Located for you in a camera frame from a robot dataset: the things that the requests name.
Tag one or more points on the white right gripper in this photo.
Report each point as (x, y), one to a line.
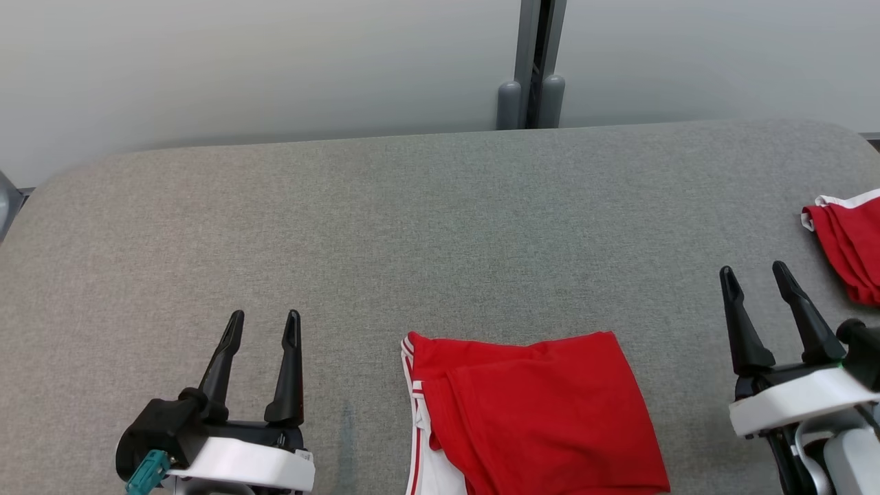
(797, 405)

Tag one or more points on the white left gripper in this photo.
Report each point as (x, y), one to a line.
(247, 464)

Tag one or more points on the red Bulls 23 shorts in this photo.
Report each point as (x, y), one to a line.
(856, 247)

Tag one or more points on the red Bulls 23 jersey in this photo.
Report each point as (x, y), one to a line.
(550, 412)

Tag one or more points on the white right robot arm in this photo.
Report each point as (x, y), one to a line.
(839, 460)

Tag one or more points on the grey rounded partition foot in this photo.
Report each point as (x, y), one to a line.
(552, 103)
(8, 206)
(509, 106)

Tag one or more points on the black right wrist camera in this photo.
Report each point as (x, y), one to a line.
(863, 350)

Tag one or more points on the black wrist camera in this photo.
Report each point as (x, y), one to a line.
(863, 350)
(158, 430)

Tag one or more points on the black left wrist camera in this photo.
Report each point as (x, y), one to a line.
(158, 430)

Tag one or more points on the teal left camera connector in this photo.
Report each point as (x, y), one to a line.
(146, 473)

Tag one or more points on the grey partition frame post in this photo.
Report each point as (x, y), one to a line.
(540, 41)

